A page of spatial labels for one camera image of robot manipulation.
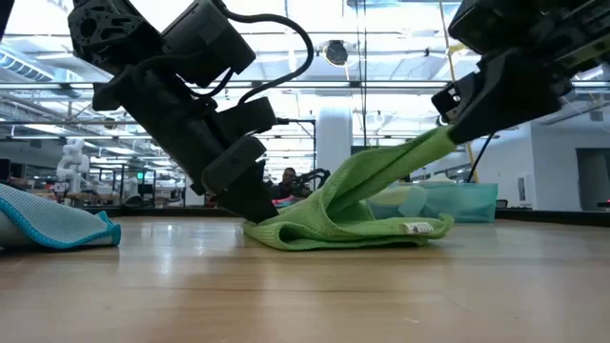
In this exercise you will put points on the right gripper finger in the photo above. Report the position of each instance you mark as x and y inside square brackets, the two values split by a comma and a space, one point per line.
[450, 102]
[514, 95]

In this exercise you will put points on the teal plastic bin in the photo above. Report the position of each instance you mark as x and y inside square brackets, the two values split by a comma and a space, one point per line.
[467, 202]

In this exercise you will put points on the black metal frame stand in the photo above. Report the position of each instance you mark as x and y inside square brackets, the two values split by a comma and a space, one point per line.
[314, 143]

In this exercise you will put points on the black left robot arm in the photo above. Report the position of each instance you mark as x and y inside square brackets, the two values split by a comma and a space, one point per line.
[109, 28]

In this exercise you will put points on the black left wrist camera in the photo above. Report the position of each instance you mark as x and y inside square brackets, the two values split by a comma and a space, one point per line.
[209, 43]

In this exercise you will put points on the bright green microfiber towel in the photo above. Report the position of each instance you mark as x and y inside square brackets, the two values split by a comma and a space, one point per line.
[343, 209]

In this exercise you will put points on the long horizontal light bar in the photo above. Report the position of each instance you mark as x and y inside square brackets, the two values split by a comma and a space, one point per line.
[381, 85]

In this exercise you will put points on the black background robot arm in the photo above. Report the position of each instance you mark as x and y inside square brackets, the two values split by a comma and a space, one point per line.
[317, 174]

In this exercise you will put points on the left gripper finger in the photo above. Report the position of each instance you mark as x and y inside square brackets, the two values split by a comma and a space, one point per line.
[243, 190]

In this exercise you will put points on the person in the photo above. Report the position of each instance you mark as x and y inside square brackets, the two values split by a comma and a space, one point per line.
[287, 183]

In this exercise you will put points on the white robot figure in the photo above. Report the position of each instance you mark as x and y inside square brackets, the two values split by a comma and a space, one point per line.
[74, 164]

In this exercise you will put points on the light blue microfiber towel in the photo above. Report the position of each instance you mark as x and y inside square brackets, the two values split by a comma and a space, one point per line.
[52, 219]

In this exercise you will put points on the pink cloth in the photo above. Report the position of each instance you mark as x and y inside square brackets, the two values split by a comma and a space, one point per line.
[282, 202]

